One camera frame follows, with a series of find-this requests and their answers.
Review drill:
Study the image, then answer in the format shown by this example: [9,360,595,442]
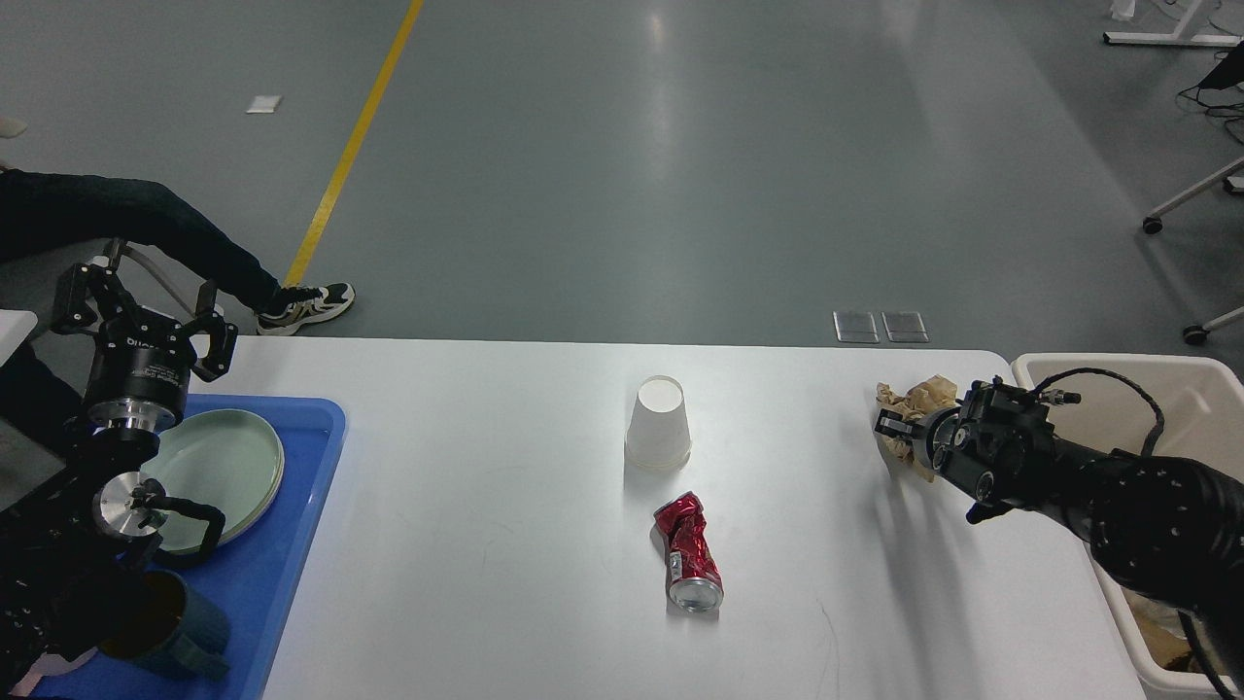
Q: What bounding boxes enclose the white desk leg frame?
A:
[1102,1,1242,50]

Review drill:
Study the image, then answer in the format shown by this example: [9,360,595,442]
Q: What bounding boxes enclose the seated person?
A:
[1,163,356,461]

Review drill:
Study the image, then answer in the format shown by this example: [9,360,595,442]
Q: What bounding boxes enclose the grey office chair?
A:
[1,242,194,338]

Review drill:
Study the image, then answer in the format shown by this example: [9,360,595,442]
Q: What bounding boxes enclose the black cables on floor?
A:
[1179,44,1244,147]

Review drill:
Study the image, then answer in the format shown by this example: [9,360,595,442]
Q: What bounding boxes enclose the brown paper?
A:
[876,375,959,482]

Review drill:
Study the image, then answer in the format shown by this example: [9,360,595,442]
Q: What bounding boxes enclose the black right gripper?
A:
[875,408,963,472]

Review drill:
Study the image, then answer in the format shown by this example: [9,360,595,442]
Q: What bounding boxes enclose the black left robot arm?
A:
[2,237,238,693]

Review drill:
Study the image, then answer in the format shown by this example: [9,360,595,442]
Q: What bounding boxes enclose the crushed red soda can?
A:
[653,491,724,614]

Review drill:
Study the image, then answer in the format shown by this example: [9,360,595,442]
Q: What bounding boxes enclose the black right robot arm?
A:
[875,367,1243,699]

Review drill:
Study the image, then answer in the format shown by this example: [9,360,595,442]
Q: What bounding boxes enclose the beige plastic bin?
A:
[1013,353,1243,699]

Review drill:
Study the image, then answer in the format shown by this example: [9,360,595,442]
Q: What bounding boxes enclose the pink mug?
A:
[7,647,98,698]

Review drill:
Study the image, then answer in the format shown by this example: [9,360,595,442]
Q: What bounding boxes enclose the grey floor socket plate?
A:
[882,313,931,344]
[832,311,881,344]

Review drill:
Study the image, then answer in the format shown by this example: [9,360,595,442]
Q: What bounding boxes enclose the dark teal mug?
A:
[98,569,231,681]

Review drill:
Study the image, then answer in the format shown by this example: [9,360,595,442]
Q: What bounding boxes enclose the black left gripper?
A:
[51,237,238,434]

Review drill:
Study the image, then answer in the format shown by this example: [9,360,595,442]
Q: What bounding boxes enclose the brown paper bag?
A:
[1123,589,1200,673]

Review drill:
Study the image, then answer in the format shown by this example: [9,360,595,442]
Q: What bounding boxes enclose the blue plastic tray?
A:
[30,394,348,699]

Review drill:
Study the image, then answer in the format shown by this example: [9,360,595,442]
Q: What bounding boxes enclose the light green plate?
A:
[142,408,285,510]

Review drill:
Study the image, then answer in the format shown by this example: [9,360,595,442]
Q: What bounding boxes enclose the yellow plate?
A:
[216,456,285,546]

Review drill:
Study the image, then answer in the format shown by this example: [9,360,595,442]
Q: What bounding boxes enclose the white paper cup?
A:
[624,375,692,472]

